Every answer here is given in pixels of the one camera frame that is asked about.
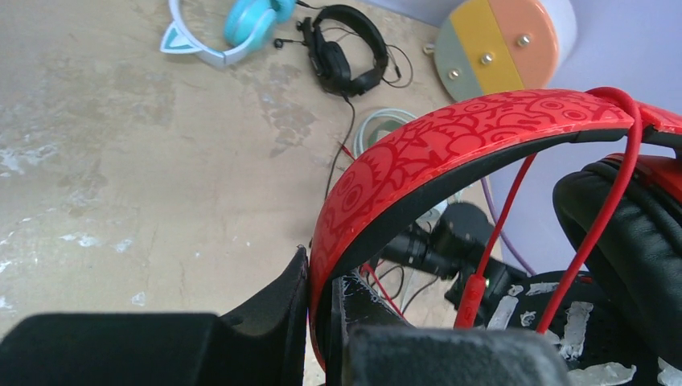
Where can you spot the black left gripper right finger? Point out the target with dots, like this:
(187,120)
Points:
(366,343)

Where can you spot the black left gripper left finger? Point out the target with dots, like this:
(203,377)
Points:
(260,342)

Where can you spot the mint green headphones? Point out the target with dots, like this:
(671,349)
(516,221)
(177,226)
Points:
(377,125)

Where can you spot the red headphones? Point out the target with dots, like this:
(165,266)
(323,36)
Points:
(423,162)

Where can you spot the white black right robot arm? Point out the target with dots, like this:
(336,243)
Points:
(451,250)

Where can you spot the teal cat ear headphones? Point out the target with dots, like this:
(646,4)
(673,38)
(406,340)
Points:
(248,27)

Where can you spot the round pastel drawer box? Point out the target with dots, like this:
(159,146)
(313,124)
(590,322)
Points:
(490,46)

